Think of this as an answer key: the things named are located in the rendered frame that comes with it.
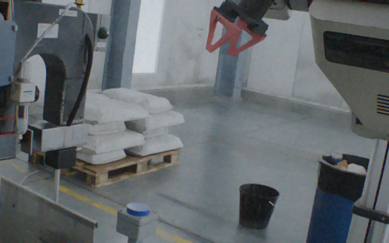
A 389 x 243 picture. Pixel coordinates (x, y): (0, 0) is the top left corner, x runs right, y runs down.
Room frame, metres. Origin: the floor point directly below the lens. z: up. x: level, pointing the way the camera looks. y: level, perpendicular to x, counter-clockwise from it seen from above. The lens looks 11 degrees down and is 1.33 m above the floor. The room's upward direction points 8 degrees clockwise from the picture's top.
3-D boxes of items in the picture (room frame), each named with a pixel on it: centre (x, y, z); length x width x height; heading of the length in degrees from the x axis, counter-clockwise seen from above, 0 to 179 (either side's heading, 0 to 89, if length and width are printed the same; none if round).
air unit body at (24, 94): (0.91, 0.34, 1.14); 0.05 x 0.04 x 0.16; 148
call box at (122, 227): (1.17, 0.11, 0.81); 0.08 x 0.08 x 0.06; 58
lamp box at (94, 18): (1.16, 0.27, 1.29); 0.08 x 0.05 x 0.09; 58
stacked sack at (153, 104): (4.53, 0.57, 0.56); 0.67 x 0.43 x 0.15; 58
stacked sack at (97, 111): (3.88, 0.70, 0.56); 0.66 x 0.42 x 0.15; 148
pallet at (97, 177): (4.24, 0.73, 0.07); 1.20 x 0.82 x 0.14; 150
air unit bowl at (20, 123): (0.91, 0.34, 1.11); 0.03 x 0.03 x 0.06
